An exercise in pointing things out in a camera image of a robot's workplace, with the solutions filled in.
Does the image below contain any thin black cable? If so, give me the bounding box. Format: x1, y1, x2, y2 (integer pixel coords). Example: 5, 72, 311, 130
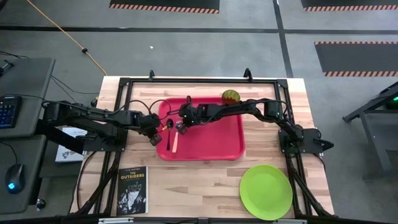
76, 151, 97, 210

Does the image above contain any fork with orange handle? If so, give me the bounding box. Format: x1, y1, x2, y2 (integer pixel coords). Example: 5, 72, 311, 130
172, 119, 184, 154

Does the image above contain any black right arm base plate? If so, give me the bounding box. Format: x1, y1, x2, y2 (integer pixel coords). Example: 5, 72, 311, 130
278, 129, 325, 155

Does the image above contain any black hazard-striped floor mat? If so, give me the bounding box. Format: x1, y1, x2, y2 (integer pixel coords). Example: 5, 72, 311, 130
300, 0, 398, 12
108, 0, 220, 15
313, 40, 398, 78

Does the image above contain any black 3D printer frame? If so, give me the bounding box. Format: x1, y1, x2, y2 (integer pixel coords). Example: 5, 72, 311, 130
70, 68, 335, 224

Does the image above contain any black computer keyboard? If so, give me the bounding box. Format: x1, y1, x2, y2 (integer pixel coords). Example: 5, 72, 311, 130
0, 95, 23, 130

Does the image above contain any green round plate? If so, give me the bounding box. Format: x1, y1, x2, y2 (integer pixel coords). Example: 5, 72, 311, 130
239, 164, 294, 221

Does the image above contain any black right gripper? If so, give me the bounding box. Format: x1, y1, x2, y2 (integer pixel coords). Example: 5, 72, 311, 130
175, 95, 201, 136

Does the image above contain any black paperback book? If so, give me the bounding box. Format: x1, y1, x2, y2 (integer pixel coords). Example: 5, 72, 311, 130
116, 166, 149, 217

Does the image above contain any grey metal cart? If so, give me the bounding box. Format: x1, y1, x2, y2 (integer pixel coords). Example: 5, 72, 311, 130
341, 81, 398, 175

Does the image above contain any black computer mouse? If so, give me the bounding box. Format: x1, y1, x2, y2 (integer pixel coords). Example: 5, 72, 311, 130
4, 163, 26, 195

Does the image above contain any green translucent cup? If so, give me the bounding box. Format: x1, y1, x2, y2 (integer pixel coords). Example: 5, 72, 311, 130
221, 89, 241, 106

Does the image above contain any grey desk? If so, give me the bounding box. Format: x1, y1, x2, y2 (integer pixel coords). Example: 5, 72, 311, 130
0, 57, 56, 215

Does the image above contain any printed paper booklet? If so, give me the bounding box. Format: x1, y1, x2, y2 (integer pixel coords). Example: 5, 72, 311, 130
55, 126, 88, 164

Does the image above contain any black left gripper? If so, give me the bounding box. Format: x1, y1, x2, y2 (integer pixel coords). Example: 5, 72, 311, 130
141, 113, 168, 146

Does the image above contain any yellow floor cable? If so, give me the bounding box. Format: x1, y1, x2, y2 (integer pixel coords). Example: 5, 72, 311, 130
26, 0, 108, 77

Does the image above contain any black floor cable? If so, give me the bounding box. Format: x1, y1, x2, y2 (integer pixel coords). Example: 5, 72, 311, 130
49, 74, 100, 95

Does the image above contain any black spoon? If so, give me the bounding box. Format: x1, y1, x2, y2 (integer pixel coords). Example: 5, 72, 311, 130
165, 118, 174, 152

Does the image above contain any red plastic tray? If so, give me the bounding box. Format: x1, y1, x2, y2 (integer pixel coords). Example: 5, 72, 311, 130
155, 96, 246, 162

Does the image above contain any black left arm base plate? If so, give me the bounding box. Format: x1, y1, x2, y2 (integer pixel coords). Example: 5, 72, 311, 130
82, 136, 128, 153

